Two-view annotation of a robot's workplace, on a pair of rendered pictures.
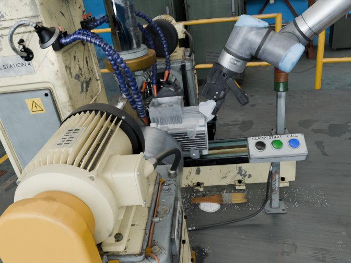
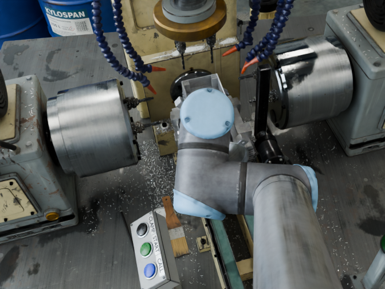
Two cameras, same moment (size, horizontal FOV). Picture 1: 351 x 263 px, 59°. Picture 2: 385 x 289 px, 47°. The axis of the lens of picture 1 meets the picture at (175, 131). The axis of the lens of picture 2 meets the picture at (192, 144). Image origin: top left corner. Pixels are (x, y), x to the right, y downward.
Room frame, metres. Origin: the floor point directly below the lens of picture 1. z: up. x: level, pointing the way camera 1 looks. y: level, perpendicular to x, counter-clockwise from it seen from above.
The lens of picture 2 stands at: (0.80, -0.76, 1.95)
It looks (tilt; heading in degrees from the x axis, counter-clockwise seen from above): 51 degrees down; 73
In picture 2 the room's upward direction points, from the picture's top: 7 degrees counter-clockwise
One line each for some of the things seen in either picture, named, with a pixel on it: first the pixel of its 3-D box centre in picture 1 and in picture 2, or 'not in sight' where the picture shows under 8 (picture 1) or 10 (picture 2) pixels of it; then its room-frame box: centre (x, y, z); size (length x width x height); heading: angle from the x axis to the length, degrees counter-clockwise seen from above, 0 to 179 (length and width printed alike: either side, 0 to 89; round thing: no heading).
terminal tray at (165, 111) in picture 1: (167, 110); (205, 101); (1.09, 0.02, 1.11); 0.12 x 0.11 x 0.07; 81
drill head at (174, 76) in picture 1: (164, 96); (309, 79); (1.42, 0.03, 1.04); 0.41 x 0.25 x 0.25; 171
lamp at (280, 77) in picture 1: (281, 75); not in sight; (1.31, -0.50, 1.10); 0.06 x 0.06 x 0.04
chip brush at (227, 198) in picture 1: (218, 199); (173, 225); (0.90, -0.12, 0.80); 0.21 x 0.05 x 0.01; 82
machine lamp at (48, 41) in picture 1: (35, 41); not in sight; (0.89, 0.34, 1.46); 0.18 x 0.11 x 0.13; 81
